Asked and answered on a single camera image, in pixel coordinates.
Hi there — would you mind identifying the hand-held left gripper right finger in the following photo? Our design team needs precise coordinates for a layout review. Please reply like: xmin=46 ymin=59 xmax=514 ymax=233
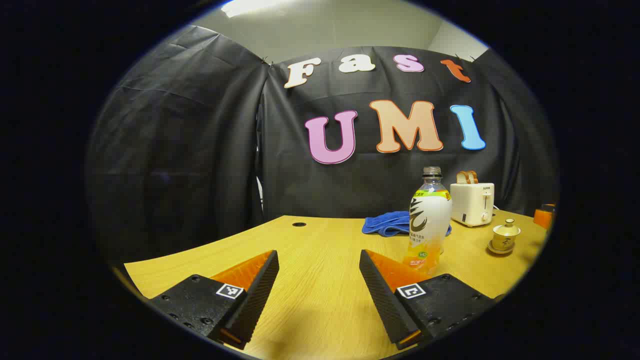
xmin=359 ymin=249 xmax=496 ymax=351

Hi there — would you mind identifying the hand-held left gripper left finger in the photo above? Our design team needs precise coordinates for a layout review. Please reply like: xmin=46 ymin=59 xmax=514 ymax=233
xmin=148 ymin=249 xmax=280 ymax=350

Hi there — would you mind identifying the cream teacup lid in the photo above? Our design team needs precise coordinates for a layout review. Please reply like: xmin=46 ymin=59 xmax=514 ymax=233
xmin=494 ymin=218 xmax=521 ymax=237

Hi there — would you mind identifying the white teacup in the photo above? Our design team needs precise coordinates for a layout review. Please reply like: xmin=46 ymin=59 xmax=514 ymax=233
xmin=492 ymin=227 xmax=521 ymax=251

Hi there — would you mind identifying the water bottle with white label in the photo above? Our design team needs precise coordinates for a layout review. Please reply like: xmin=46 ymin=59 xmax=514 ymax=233
xmin=406 ymin=166 xmax=453 ymax=276

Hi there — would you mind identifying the white saucer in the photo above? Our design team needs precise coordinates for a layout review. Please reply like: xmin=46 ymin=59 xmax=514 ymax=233
xmin=487 ymin=240 xmax=516 ymax=256

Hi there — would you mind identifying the blue towel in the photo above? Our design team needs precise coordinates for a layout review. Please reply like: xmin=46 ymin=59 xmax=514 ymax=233
xmin=362 ymin=210 xmax=452 ymax=237

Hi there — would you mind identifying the white toaster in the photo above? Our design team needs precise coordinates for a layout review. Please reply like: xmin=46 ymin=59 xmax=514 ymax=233
xmin=450 ymin=182 xmax=496 ymax=228

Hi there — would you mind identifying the black backdrop cloth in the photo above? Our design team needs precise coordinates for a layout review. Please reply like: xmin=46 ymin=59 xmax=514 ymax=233
xmin=86 ymin=25 xmax=558 ymax=263

